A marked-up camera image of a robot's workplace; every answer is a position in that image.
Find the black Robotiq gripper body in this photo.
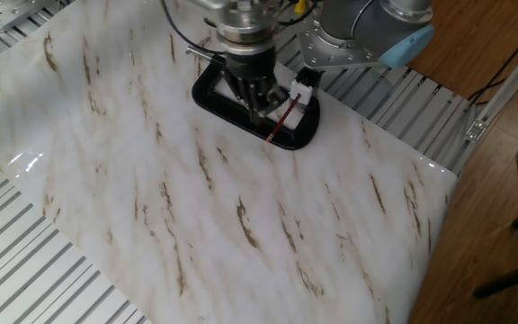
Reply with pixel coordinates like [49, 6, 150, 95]
[222, 43, 281, 95]

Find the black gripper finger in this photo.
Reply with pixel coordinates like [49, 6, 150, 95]
[236, 79, 265, 128]
[261, 84, 292, 116]

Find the red pencil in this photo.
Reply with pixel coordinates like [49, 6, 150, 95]
[264, 93, 303, 145]

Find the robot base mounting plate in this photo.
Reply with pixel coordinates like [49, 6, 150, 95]
[296, 30, 382, 70]

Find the black metal C-clamp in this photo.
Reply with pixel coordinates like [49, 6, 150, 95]
[184, 44, 322, 151]

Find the white small block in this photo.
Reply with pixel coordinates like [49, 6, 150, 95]
[288, 67, 323, 107]

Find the glossy marble pattern sheet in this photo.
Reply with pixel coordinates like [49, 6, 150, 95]
[0, 0, 460, 324]

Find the perforated metal plate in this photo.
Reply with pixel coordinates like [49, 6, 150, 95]
[0, 0, 58, 35]

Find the black chair leg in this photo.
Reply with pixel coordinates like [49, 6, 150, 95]
[471, 201, 518, 301]

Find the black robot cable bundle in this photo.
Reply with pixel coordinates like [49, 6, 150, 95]
[159, 0, 225, 56]

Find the black floor cable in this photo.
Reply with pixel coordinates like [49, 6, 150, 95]
[467, 14, 518, 107]

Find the aluminium frame post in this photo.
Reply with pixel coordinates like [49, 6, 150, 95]
[449, 26, 518, 177]

